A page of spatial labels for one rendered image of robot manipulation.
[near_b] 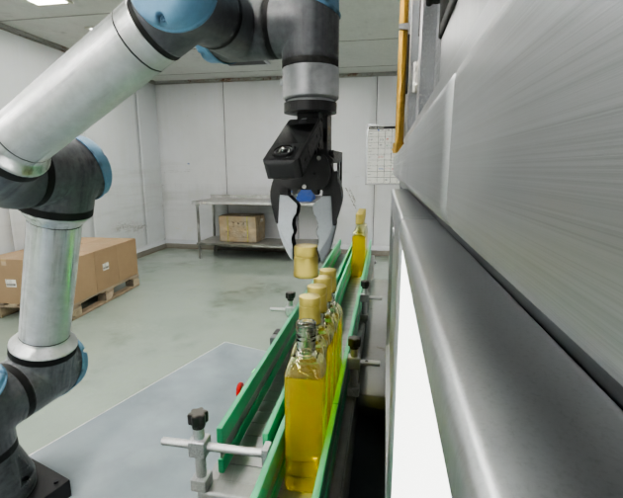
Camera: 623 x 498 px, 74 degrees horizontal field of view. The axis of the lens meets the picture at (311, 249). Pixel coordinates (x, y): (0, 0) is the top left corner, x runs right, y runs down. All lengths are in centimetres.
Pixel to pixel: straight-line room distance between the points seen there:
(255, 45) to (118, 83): 18
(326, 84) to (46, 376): 73
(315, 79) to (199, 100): 667
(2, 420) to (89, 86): 59
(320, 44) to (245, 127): 633
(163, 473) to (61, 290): 42
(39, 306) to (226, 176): 619
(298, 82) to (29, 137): 34
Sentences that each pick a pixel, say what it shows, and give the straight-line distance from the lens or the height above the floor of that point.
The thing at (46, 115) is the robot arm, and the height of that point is 142.
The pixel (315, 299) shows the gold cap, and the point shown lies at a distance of 64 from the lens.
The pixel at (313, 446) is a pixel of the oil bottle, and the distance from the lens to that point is 66.
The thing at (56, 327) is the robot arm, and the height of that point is 107.
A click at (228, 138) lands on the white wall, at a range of 696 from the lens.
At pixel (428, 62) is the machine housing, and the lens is 64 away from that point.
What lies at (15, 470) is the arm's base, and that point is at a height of 84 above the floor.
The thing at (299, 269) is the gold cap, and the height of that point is 122.
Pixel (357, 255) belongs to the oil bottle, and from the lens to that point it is 183.
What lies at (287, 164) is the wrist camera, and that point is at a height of 136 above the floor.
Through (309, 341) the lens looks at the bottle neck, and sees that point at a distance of 60.
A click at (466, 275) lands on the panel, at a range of 16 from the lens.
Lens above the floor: 136
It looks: 11 degrees down
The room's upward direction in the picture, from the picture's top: straight up
